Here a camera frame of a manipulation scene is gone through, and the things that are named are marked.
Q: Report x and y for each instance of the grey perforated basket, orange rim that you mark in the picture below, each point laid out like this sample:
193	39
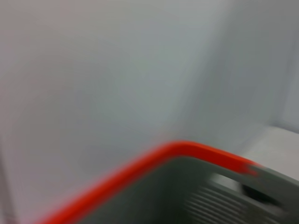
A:
140	168

